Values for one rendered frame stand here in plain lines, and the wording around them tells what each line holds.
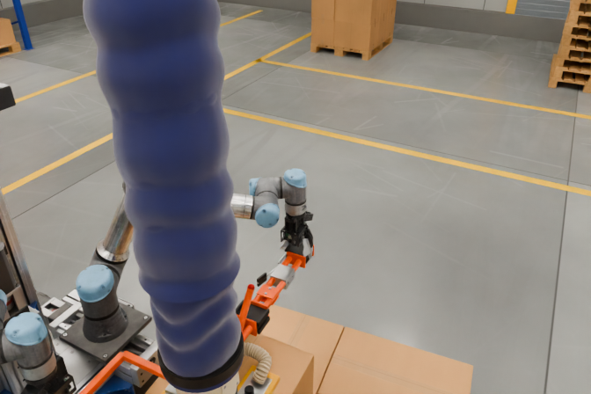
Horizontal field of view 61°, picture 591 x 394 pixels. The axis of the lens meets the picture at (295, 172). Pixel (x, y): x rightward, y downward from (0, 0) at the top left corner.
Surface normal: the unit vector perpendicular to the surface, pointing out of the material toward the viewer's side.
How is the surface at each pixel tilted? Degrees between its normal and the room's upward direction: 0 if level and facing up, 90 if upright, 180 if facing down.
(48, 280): 0
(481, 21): 90
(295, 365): 1
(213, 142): 85
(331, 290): 0
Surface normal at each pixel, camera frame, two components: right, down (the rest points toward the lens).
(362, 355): 0.00, -0.87
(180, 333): -0.18, 0.13
